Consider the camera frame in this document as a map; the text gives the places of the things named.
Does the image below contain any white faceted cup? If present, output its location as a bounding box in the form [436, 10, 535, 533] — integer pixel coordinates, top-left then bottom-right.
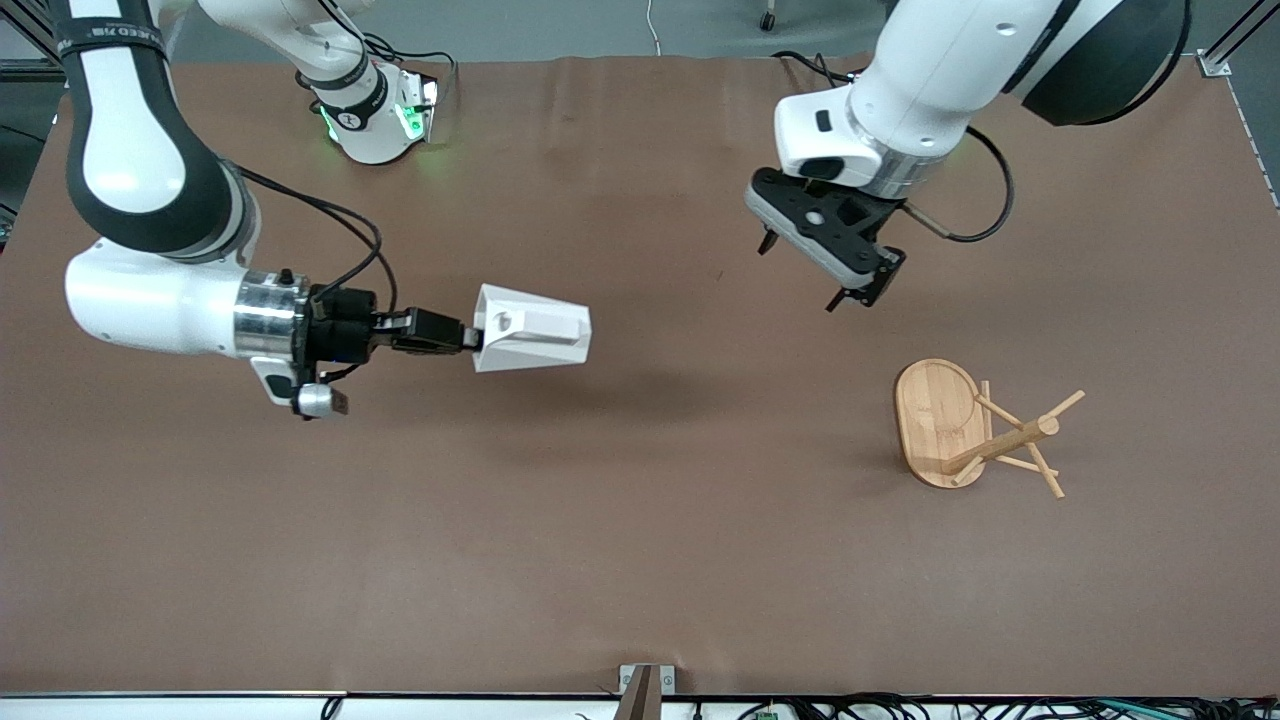
[472, 284, 593, 374]

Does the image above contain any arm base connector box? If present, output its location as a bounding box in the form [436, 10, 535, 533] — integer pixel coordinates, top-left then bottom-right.
[395, 70, 441, 143]

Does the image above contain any wooden cup rack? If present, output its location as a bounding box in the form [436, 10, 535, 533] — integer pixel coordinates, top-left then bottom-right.
[894, 358, 1087, 499]

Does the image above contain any brown table cover sheet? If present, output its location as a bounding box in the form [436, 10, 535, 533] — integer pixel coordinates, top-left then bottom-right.
[0, 55, 1280, 698]

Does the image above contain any black base cable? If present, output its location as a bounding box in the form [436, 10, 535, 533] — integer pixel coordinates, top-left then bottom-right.
[772, 50, 866, 86]
[340, 30, 457, 101]

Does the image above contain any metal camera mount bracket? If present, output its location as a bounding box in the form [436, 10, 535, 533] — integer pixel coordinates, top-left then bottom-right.
[617, 663, 677, 720]

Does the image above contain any black cable bundle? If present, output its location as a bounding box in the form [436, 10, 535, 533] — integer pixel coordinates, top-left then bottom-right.
[735, 693, 1280, 720]

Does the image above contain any aluminium frame profile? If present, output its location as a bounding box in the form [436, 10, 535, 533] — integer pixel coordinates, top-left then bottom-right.
[0, 0, 71, 81]
[1198, 0, 1280, 79]

